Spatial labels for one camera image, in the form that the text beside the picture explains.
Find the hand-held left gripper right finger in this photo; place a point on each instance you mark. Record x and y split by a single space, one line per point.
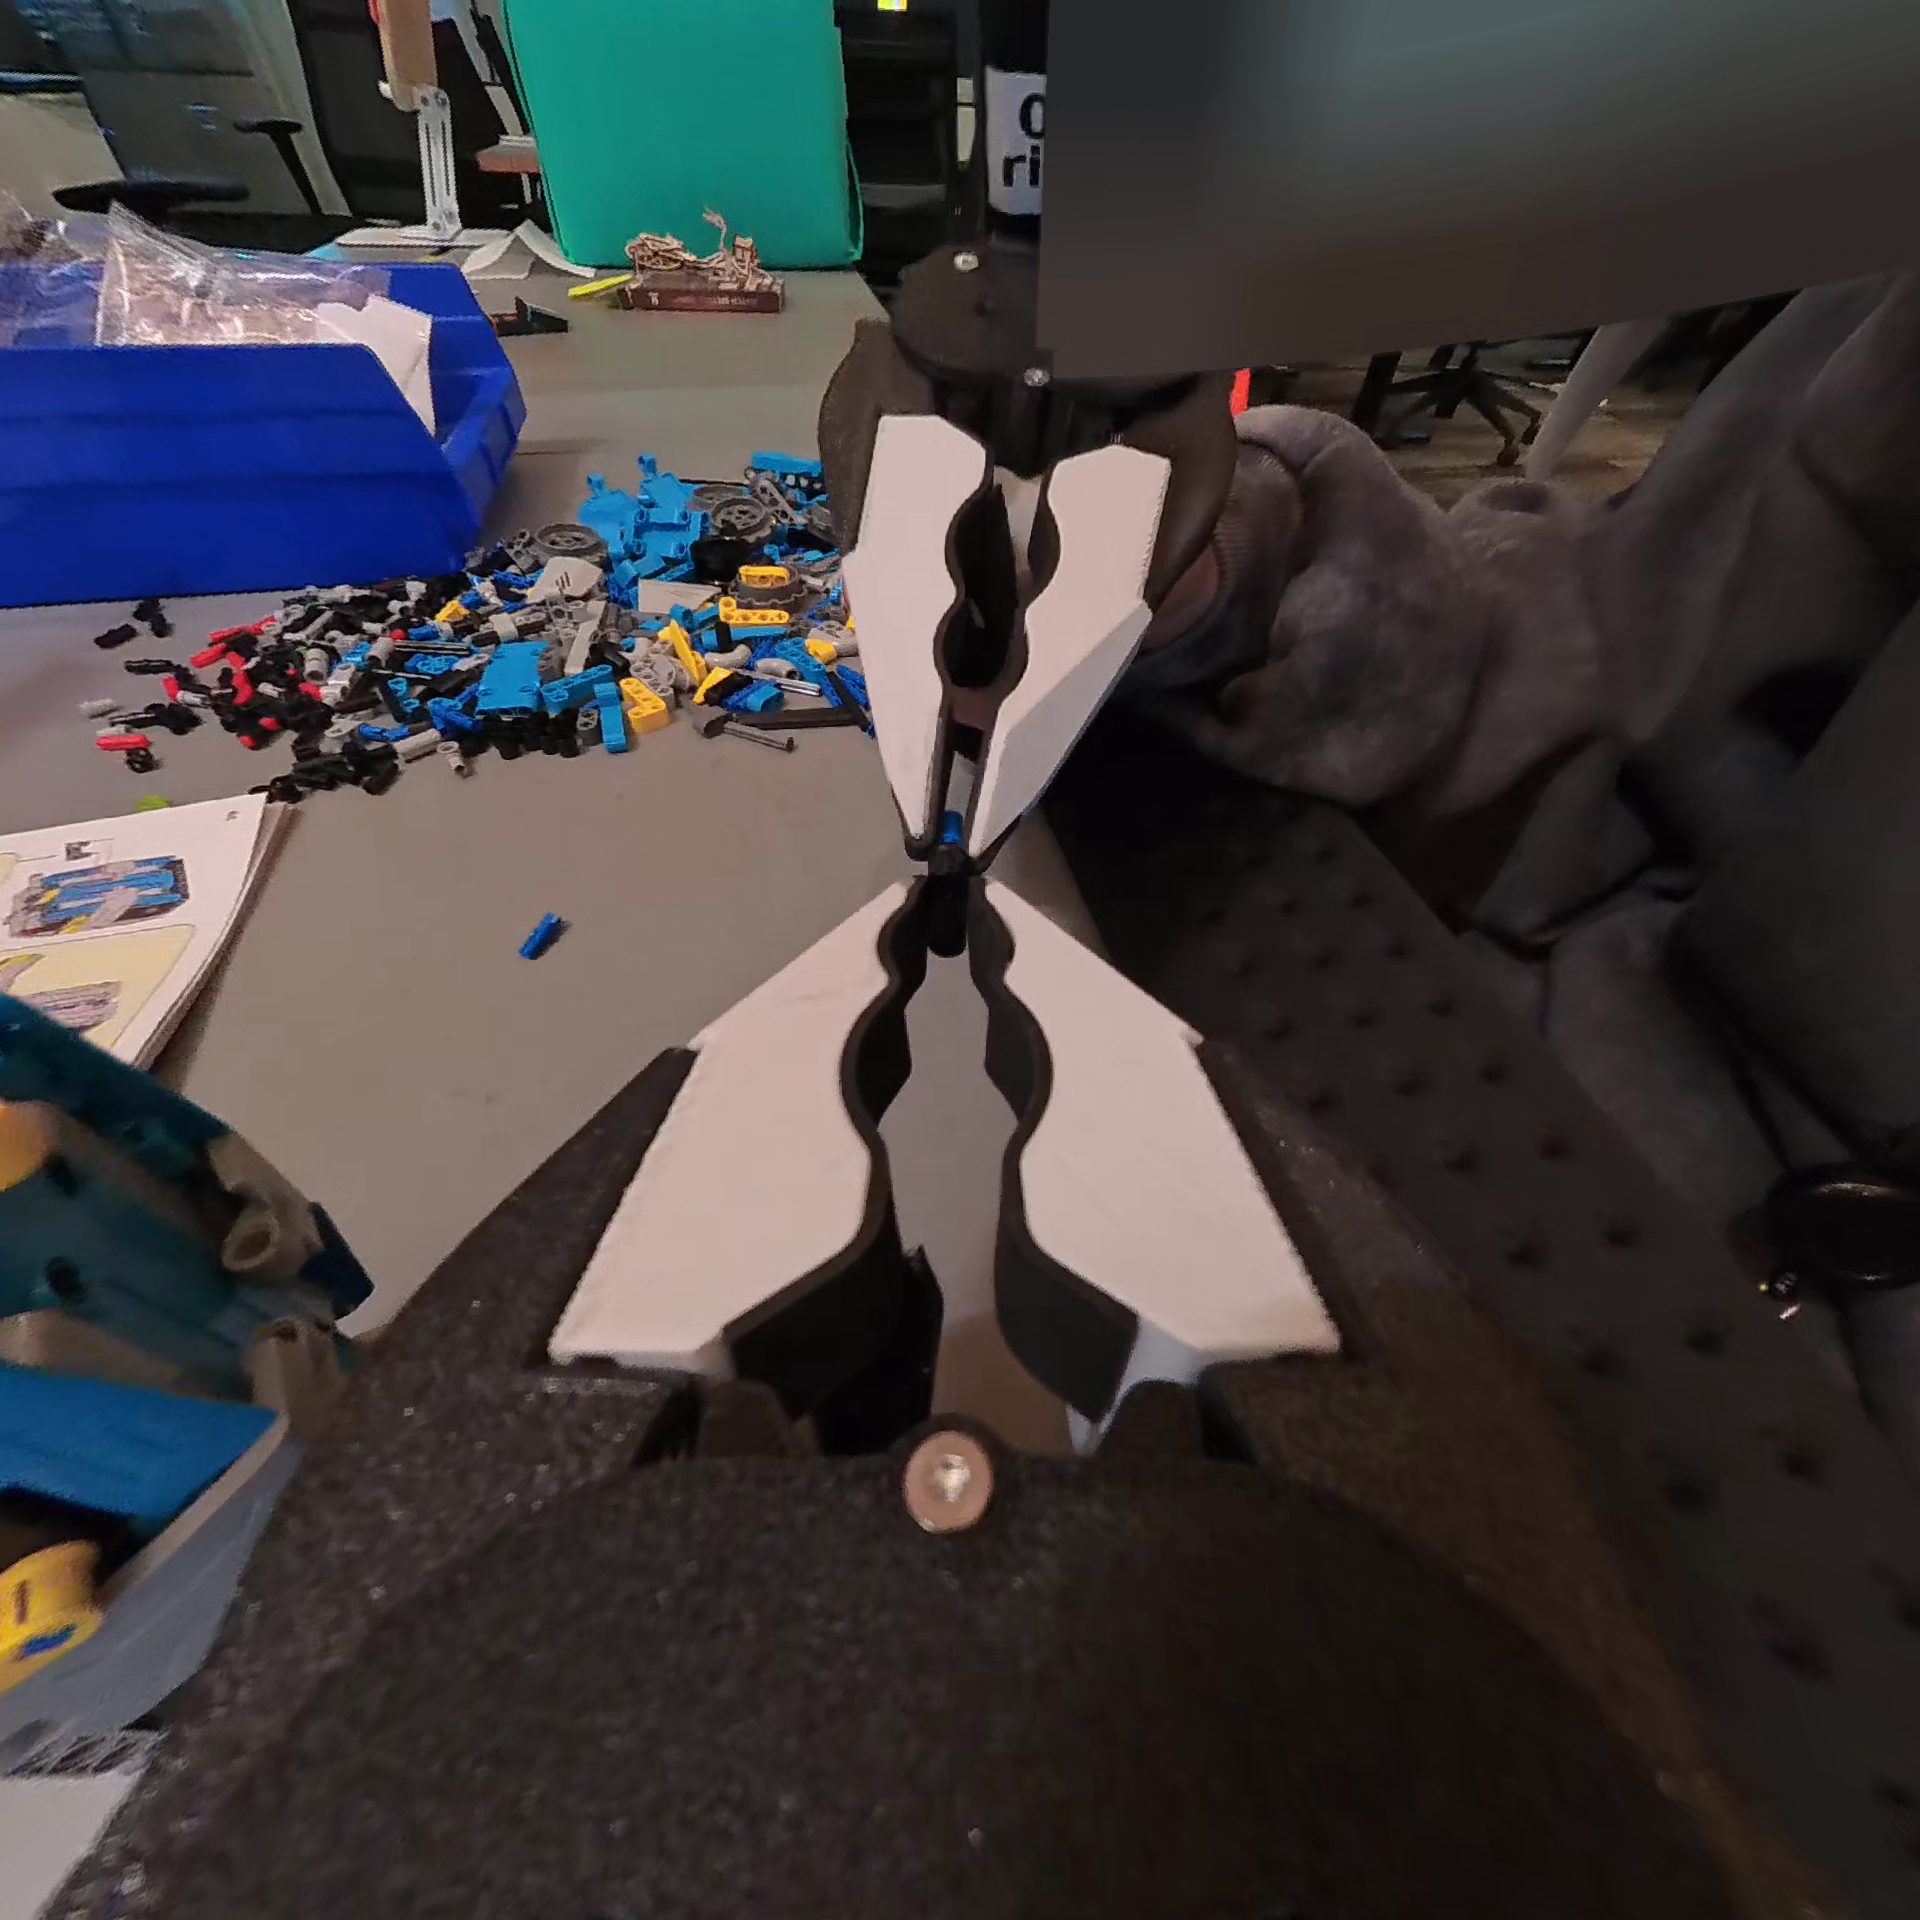
1185 1186

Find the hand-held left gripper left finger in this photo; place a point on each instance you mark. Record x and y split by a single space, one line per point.
721 1186

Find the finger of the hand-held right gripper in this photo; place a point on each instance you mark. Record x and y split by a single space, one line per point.
1095 600
901 600

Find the blue toy pin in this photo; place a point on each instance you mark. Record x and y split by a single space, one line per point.
543 935
954 828

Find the black toy connector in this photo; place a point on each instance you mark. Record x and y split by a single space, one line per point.
946 908

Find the pile of toy brick pieces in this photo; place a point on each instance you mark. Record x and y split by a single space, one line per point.
523 646

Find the grey blue toy brick model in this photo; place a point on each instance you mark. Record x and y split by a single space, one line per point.
120 1276

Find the person's right forearm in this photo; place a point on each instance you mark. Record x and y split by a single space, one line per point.
1349 629

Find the person's right hand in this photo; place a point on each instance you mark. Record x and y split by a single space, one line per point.
1197 525

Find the black perforated board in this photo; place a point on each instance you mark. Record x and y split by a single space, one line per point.
1425 1126

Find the orange striped cone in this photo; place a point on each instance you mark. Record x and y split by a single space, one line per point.
1240 398

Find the small wooden model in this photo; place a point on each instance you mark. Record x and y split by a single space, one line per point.
698 278

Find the yellow pen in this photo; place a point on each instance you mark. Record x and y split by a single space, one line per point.
600 284

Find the small black wedge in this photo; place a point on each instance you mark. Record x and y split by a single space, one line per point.
528 322

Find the open instruction booklet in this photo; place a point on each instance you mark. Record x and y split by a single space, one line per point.
120 915

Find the blue plastic bin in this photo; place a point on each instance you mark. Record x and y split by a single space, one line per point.
225 451

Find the clear plastic bags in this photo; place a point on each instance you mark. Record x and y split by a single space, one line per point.
194 278

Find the black office chair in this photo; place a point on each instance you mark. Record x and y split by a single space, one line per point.
194 107

